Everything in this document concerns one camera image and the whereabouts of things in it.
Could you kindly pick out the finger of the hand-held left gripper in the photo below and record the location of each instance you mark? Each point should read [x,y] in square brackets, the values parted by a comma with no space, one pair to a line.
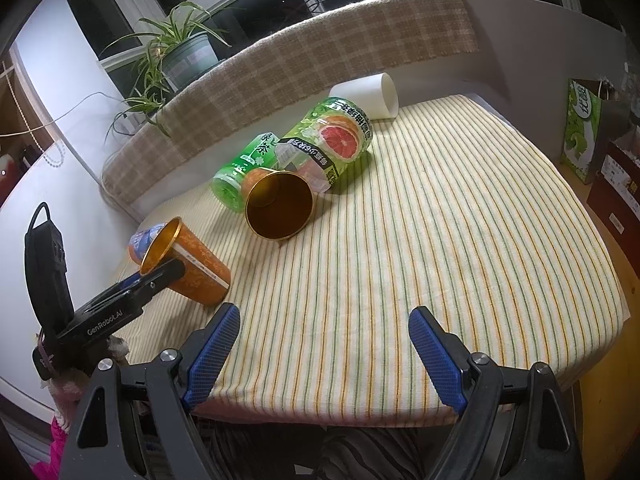
[127,284]
[165,276]

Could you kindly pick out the orange patterned cup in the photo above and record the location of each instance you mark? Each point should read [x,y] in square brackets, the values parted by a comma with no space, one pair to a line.
[200,270]

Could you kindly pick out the orange cup with gold inside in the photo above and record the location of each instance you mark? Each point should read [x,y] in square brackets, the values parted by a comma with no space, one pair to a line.
[277,205]

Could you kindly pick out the blue cup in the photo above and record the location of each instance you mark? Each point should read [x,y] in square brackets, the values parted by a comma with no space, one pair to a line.
[142,241]

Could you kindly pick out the brown cardboard box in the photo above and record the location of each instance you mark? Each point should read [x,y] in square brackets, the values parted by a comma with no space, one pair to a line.
[617,190]

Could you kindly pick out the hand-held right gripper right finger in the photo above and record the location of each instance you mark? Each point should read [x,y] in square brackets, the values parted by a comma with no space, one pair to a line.
[435,355]

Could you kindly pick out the white cup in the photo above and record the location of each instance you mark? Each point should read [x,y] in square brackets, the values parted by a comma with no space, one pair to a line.
[365,92]

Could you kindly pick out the green carton box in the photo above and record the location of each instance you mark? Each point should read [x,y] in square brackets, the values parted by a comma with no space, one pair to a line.
[580,125]

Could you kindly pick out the wooden shelf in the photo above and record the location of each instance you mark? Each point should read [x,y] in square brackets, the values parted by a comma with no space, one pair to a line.
[17,145]

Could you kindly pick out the striped tablecloth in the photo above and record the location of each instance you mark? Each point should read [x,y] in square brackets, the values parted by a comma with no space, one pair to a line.
[400,235]

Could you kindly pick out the potted spider plant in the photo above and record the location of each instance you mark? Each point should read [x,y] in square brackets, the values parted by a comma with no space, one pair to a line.
[192,57]

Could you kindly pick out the window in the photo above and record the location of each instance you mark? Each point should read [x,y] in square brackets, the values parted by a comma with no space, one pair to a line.
[280,5]

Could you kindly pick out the grapefruit label bottle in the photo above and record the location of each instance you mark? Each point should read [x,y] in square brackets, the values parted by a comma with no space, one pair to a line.
[330,140]

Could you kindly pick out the person's striped pants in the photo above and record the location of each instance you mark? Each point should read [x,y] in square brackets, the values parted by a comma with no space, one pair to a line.
[350,455]

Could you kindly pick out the beige plaid cloth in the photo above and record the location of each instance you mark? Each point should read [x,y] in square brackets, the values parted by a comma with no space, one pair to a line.
[300,55]

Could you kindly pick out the green tea bottle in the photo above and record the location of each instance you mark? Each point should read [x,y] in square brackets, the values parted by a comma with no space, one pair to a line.
[240,167]

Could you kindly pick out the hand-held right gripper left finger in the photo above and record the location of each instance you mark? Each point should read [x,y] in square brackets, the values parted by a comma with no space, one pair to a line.
[212,355]

